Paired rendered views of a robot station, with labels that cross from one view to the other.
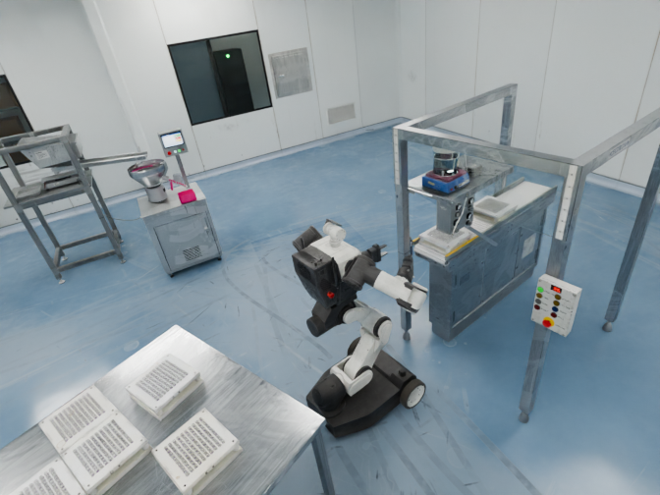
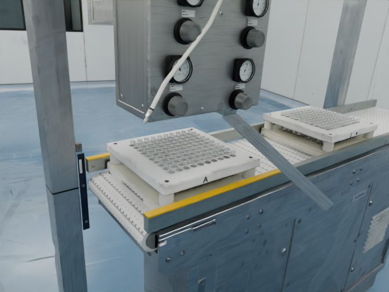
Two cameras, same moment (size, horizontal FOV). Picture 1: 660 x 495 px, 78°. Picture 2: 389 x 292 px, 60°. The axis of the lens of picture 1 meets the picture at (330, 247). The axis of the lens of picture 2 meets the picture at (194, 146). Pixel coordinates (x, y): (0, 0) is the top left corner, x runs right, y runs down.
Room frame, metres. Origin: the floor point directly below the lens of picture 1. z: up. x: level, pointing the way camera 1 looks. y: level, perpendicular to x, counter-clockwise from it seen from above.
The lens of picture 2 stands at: (1.56, -0.74, 1.20)
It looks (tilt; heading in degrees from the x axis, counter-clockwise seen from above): 21 degrees down; 355
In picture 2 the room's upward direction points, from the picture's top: 3 degrees clockwise
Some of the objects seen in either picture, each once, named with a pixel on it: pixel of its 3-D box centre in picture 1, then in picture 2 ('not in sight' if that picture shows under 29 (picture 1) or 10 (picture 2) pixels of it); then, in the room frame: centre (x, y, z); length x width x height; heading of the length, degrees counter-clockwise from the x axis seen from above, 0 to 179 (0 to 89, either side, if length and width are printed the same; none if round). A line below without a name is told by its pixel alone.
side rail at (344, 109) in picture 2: not in sight; (278, 123); (2.63, -1.11, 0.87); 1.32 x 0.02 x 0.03; 123
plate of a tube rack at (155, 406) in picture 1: (163, 380); not in sight; (1.33, 0.85, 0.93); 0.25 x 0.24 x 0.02; 50
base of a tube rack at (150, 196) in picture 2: (445, 241); (180, 174); (2.25, -0.77, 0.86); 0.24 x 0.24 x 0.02; 33
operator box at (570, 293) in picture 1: (555, 304); not in sight; (1.39, -1.01, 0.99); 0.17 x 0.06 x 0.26; 33
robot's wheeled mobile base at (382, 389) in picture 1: (357, 380); not in sight; (1.77, -0.05, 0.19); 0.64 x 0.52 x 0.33; 123
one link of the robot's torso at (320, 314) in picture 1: (331, 311); not in sight; (1.71, 0.04, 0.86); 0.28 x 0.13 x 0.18; 123
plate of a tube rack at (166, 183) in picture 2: (445, 235); (181, 154); (2.25, -0.77, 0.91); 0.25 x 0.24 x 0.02; 33
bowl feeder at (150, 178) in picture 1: (159, 181); not in sight; (3.98, 1.62, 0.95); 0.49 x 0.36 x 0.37; 113
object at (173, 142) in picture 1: (179, 160); not in sight; (4.16, 1.42, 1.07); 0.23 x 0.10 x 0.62; 113
